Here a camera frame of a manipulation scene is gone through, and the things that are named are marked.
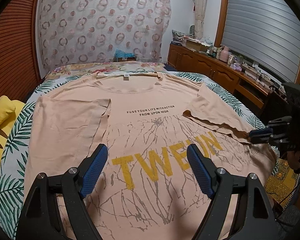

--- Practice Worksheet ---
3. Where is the tied beige side curtain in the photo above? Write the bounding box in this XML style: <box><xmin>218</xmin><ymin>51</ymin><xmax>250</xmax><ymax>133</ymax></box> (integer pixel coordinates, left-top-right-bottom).
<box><xmin>194</xmin><ymin>0</ymin><xmax>207</xmax><ymax>40</ymax></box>

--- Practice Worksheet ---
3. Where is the cardboard box on sideboard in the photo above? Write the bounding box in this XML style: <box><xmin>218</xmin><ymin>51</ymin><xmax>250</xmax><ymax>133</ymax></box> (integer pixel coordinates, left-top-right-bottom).
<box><xmin>185</xmin><ymin>38</ymin><xmax>211</xmax><ymax>52</ymax></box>

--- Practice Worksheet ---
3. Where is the grey window blind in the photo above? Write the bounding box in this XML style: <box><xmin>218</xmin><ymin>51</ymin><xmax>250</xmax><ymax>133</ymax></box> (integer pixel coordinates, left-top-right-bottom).
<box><xmin>221</xmin><ymin>0</ymin><xmax>300</xmax><ymax>82</ymax></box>

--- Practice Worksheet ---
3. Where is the peach printed t-shirt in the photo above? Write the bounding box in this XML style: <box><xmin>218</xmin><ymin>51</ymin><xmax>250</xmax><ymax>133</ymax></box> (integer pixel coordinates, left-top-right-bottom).
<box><xmin>24</xmin><ymin>73</ymin><xmax>276</xmax><ymax>239</ymax></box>

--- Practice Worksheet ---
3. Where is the yellow plush toy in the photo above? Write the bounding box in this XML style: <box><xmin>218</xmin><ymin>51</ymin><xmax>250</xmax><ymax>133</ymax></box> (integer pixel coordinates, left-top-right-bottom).
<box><xmin>0</xmin><ymin>95</ymin><xmax>25</xmax><ymax>162</ymax></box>

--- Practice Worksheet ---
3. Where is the green leaf print sheet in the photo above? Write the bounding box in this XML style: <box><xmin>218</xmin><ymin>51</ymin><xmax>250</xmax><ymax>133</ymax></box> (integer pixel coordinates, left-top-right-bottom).
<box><xmin>0</xmin><ymin>71</ymin><xmax>265</xmax><ymax>239</ymax></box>

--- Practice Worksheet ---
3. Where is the brown louvered wardrobe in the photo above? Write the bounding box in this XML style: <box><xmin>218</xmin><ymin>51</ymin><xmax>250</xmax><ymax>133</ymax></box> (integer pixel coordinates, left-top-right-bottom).
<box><xmin>0</xmin><ymin>0</ymin><xmax>42</xmax><ymax>101</ymax></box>

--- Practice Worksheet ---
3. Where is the purple tissue pack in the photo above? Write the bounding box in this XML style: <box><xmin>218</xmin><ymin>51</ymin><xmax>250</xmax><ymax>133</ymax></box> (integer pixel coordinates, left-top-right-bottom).
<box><xmin>230</xmin><ymin>62</ymin><xmax>242</xmax><ymax>72</ymax></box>

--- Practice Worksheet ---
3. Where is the right hand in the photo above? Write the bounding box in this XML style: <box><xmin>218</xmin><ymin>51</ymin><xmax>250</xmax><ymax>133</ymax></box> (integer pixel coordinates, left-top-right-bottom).
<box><xmin>287</xmin><ymin>151</ymin><xmax>300</xmax><ymax>174</ymax></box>

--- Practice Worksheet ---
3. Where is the wooden sideboard cabinet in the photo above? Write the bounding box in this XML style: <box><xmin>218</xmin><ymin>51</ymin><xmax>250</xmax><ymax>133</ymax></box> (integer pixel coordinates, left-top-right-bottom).
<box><xmin>167</xmin><ymin>43</ymin><xmax>271</xmax><ymax>111</ymax></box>

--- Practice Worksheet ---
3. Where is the floral blanket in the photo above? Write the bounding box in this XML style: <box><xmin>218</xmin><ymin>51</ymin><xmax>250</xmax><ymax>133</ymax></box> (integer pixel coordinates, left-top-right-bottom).
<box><xmin>45</xmin><ymin>61</ymin><xmax>166</xmax><ymax>80</ymax></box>

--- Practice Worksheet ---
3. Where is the navy blue mattress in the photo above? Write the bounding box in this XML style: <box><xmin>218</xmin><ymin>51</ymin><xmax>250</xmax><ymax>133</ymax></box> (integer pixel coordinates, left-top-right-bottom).
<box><xmin>164</xmin><ymin>63</ymin><xmax>178</xmax><ymax>72</ymax></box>

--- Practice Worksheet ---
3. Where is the cardboard box with blue cloth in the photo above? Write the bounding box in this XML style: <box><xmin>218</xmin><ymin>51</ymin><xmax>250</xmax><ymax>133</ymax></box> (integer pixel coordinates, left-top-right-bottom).
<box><xmin>114</xmin><ymin>49</ymin><xmax>136</xmax><ymax>62</ymax></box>

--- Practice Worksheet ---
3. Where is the circle pattern lace curtain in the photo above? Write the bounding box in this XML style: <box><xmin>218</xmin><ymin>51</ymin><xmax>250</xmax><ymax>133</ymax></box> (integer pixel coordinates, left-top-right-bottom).
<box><xmin>38</xmin><ymin>0</ymin><xmax>171</xmax><ymax>71</ymax></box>

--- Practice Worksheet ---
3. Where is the pink thermos bottle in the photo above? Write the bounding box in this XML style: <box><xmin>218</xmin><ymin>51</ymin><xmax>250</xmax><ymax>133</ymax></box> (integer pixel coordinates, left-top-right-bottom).
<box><xmin>219</xmin><ymin>46</ymin><xmax>229</xmax><ymax>62</ymax></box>

